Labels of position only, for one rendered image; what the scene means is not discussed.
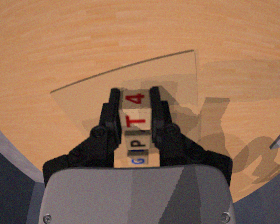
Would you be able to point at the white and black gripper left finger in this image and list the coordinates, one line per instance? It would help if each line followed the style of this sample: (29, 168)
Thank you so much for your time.
(98, 149)

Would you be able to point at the tan flat mat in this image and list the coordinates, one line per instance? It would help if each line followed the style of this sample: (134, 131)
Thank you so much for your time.
(174, 74)

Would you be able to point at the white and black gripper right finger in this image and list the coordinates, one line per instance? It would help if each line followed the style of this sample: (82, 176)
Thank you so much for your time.
(174, 146)

